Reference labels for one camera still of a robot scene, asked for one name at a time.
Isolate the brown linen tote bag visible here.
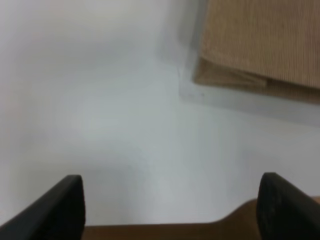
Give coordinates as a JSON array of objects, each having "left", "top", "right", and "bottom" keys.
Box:
[{"left": 194, "top": 0, "right": 320, "bottom": 104}]

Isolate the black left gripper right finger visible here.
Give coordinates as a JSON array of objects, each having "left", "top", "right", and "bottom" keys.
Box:
[{"left": 256, "top": 172, "right": 320, "bottom": 240}]

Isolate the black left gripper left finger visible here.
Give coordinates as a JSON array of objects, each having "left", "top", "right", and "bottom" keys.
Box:
[{"left": 0, "top": 175, "right": 86, "bottom": 240}]

